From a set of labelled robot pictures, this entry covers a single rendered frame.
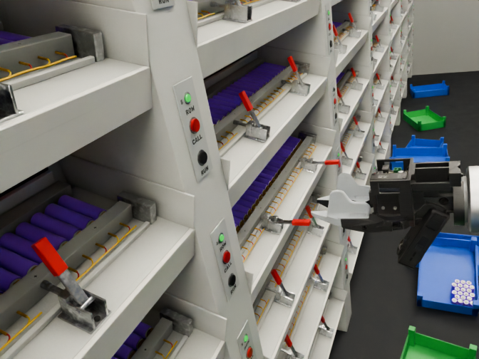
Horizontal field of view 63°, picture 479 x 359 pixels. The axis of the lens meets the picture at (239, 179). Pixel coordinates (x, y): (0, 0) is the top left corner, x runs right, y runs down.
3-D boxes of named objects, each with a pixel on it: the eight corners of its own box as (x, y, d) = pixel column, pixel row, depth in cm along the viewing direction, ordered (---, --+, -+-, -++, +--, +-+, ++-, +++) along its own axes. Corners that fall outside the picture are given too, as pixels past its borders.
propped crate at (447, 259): (477, 316, 141) (480, 305, 136) (416, 305, 150) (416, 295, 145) (475, 248, 160) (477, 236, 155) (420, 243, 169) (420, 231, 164)
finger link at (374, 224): (341, 206, 61) (401, 203, 58) (343, 216, 62) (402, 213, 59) (339, 224, 57) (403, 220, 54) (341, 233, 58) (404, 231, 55)
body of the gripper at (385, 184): (371, 158, 60) (462, 154, 54) (378, 206, 64) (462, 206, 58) (363, 182, 54) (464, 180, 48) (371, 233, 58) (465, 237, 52)
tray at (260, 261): (329, 159, 114) (336, 130, 109) (248, 313, 67) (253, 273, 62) (266, 142, 121) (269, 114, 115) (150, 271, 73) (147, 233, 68)
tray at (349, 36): (366, 41, 160) (374, 5, 152) (332, 83, 113) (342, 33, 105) (317, 33, 166) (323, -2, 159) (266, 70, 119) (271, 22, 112)
